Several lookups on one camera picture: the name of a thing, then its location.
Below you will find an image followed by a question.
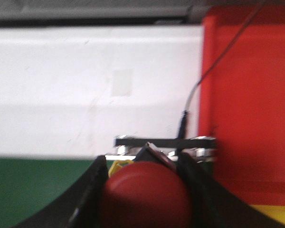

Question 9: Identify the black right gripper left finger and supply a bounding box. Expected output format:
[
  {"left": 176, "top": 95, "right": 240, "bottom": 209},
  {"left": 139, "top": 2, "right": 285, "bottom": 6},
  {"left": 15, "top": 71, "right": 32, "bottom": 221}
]
[{"left": 14, "top": 155, "right": 108, "bottom": 228}]

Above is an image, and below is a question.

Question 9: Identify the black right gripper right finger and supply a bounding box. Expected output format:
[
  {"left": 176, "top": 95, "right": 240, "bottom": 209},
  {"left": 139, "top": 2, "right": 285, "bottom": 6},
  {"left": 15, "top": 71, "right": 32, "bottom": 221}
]
[{"left": 177, "top": 152, "right": 285, "bottom": 228}]

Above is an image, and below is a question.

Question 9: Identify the red push button switch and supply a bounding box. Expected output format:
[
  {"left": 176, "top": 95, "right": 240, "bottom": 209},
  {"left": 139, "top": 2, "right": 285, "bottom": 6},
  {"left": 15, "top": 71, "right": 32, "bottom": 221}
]
[{"left": 95, "top": 142, "right": 193, "bottom": 228}]

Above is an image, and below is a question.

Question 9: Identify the green conveyor belt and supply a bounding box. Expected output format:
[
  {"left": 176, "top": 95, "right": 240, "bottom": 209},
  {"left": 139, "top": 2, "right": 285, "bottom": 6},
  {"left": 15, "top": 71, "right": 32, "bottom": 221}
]
[{"left": 0, "top": 158, "right": 96, "bottom": 228}]

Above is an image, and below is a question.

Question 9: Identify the yellow plastic bin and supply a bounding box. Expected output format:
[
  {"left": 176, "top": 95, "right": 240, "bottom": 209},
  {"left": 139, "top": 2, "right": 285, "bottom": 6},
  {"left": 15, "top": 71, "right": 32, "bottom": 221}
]
[{"left": 251, "top": 205, "right": 285, "bottom": 224}]

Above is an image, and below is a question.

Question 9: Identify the red plastic bin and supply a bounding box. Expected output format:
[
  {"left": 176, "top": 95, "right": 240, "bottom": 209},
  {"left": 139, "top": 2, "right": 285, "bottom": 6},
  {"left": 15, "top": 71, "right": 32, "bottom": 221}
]
[{"left": 199, "top": 5, "right": 285, "bottom": 206}]

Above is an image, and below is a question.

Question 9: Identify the black sensor bracket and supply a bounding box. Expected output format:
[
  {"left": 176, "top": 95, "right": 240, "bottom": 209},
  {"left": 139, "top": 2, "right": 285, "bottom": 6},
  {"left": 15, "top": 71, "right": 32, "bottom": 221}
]
[{"left": 110, "top": 135, "right": 217, "bottom": 161}]

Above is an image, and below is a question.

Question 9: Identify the black sensor cable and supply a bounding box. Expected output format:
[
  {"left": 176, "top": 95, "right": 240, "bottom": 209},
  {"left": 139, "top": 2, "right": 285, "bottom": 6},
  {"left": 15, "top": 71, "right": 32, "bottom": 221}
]
[{"left": 177, "top": 0, "right": 266, "bottom": 140}]

